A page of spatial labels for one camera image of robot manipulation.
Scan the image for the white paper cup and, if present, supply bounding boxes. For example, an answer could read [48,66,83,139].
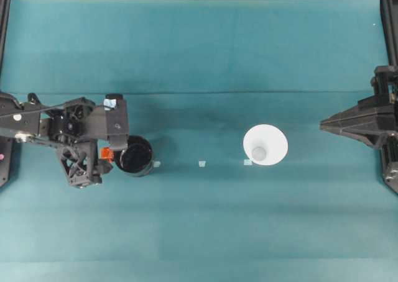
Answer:
[243,124,289,167]

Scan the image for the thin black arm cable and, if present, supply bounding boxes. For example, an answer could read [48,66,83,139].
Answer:
[0,101,68,118]

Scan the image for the black frame rail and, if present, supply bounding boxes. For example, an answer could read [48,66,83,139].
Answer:
[379,0,398,68]
[0,0,12,75]

